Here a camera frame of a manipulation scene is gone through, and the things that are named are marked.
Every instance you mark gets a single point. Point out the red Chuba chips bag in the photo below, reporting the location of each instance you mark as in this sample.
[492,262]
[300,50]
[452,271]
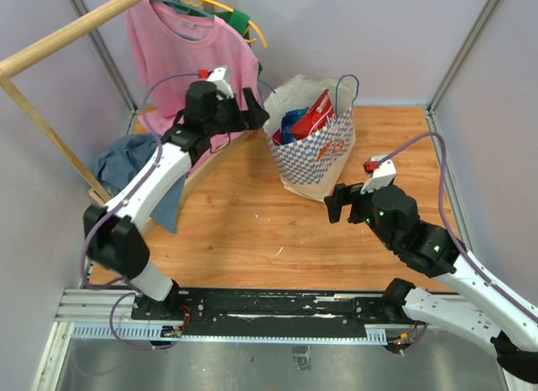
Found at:
[317,117]

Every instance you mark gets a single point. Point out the blue crumpled cloth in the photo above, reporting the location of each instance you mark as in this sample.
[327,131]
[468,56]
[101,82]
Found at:
[117,166]

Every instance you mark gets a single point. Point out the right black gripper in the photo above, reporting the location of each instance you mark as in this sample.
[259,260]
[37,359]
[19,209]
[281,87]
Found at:
[344,194]

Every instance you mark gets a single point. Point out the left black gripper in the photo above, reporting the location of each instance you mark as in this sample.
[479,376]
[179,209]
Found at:
[254,118]

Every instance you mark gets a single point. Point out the grey slotted cable duct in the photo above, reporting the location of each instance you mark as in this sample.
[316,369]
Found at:
[154,332]

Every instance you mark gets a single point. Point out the pink t-shirt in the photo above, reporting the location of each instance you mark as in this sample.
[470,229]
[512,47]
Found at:
[166,43]

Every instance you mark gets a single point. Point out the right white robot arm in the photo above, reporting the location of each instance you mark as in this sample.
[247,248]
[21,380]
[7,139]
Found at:
[501,321]

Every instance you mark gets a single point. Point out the blue snack bag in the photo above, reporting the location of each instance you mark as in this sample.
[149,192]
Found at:
[288,121]

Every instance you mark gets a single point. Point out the blue checkered paper bag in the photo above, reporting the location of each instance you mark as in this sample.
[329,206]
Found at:
[311,166]

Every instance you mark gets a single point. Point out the wooden clothes rack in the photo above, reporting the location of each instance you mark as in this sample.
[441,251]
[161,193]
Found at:
[42,194]

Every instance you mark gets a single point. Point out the pink snack bag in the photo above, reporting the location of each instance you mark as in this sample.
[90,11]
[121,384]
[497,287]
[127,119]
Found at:
[277,138]

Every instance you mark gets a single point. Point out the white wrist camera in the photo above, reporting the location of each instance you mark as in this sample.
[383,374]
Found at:
[382,172]
[219,76]

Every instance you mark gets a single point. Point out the green garment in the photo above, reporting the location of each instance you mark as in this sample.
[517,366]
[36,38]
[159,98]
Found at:
[240,22]

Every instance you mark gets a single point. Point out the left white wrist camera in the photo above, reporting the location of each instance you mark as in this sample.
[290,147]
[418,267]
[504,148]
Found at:
[219,76]

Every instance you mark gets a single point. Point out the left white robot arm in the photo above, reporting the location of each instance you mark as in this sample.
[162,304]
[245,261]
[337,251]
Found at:
[114,231]

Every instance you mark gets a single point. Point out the grey-blue hanger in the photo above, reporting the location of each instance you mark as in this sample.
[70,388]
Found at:
[181,8]

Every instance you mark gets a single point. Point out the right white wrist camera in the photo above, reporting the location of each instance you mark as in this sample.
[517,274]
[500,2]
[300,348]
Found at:
[382,172]

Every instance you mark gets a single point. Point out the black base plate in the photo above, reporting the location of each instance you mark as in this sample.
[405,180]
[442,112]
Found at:
[271,313]

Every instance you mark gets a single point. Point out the yellow hanger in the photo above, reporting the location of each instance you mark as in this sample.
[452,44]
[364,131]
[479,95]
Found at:
[260,37]

